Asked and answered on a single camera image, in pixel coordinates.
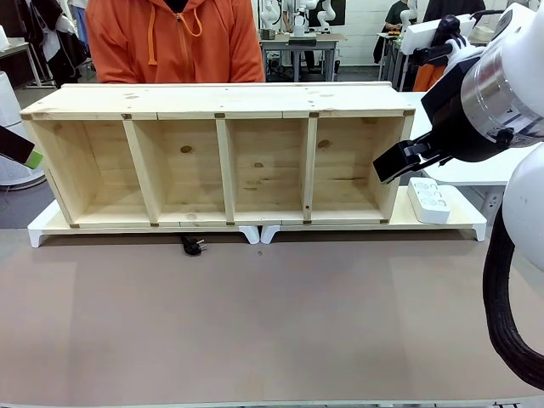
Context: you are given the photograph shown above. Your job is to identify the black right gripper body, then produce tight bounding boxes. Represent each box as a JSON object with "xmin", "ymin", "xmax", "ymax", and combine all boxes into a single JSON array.
[{"xmin": 420, "ymin": 59, "xmax": 512, "ymax": 165}]

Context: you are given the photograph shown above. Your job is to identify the black power plug with cable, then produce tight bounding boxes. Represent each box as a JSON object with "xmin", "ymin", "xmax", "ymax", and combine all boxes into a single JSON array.
[{"xmin": 181, "ymin": 235, "xmax": 208, "ymax": 258}]

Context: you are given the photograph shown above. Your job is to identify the white three-socket power strip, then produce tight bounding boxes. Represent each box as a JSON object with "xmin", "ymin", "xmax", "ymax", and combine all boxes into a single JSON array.
[{"xmin": 406, "ymin": 177, "xmax": 452, "ymax": 225}]

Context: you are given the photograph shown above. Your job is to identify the wood-topped white monitor riser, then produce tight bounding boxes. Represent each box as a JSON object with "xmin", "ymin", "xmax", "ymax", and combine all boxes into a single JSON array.
[
  {"xmin": 259, "ymin": 184, "xmax": 488, "ymax": 246},
  {"xmin": 27, "ymin": 198, "xmax": 261, "ymax": 249}
]

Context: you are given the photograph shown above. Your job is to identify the background desk with metal legs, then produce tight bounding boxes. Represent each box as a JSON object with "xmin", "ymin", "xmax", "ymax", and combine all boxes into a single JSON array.
[{"xmin": 0, "ymin": 36, "xmax": 46, "ymax": 89}]

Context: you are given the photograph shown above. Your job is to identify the background seated person dark shirt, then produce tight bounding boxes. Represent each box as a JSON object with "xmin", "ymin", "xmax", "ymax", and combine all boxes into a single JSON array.
[{"xmin": 372, "ymin": 0, "xmax": 421, "ymax": 65}]

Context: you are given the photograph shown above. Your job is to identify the hanging dark clothes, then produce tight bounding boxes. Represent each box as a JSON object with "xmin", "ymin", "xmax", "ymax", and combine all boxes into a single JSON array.
[{"xmin": 16, "ymin": 0, "xmax": 91, "ymax": 84}]

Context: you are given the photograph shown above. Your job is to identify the background grey robot table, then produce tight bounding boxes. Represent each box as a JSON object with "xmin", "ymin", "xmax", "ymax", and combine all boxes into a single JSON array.
[{"xmin": 258, "ymin": 32, "xmax": 349, "ymax": 82}]

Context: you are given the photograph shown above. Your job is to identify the four-compartment wooden shelf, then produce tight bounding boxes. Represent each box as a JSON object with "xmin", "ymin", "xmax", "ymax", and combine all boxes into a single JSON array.
[{"xmin": 20, "ymin": 82, "xmax": 417, "ymax": 226}]

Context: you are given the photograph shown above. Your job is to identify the person in orange hoodie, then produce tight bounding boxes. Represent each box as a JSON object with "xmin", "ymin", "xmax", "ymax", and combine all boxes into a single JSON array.
[{"xmin": 84, "ymin": 0, "xmax": 267, "ymax": 85}]

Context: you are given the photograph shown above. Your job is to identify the black braided arm cable sleeve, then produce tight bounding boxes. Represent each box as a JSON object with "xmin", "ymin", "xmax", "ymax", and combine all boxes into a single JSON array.
[{"xmin": 482, "ymin": 202, "xmax": 544, "ymax": 388}]

